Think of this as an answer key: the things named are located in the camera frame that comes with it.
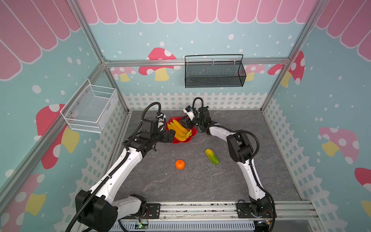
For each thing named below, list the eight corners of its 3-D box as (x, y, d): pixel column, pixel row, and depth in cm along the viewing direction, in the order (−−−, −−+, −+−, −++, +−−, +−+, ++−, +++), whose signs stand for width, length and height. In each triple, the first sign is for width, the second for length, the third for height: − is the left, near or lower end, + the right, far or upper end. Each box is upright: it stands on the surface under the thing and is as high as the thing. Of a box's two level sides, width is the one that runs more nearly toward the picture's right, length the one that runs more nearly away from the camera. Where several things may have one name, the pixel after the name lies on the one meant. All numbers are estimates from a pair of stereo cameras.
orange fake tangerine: (175, 169, 91) (174, 167, 87) (175, 161, 94) (175, 159, 91) (184, 169, 91) (184, 167, 87) (184, 161, 94) (184, 159, 91)
